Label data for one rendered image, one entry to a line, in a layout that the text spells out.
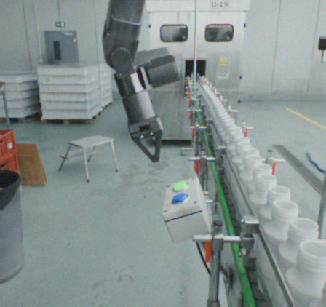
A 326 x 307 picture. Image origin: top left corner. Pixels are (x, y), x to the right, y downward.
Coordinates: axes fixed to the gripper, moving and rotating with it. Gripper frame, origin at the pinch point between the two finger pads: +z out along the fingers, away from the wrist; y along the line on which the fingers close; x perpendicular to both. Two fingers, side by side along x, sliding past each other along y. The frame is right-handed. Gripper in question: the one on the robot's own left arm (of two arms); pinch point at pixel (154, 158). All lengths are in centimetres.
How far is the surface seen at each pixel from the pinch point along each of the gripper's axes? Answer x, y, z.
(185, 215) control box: -2.3, -10.7, 9.9
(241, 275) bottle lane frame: -8.7, -16.0, 22.3
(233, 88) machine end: -140, 390, 50
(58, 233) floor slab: 93, 173, 87
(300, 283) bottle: -12.2, -34.3, 10.7
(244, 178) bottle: -18.1, 0.3, 11.4
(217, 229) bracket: -6.6, -16.9, 11.0
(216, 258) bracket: -5.0, -16.7, 16.7
